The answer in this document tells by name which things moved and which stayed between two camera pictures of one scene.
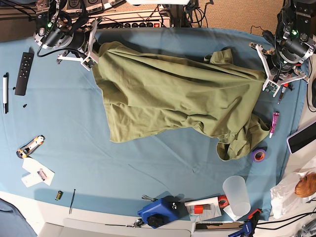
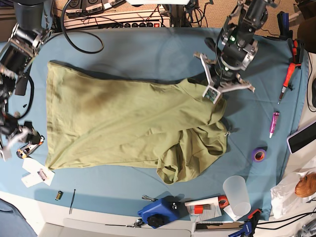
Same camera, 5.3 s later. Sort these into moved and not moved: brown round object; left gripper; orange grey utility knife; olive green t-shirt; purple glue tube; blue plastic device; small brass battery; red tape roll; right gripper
Moved: left gripper; olive green t-shirt; right gripper
Not moved: brown round object; red tape roll; purple glue tube; blue plastic device; orange grey utility knife; small brass battery
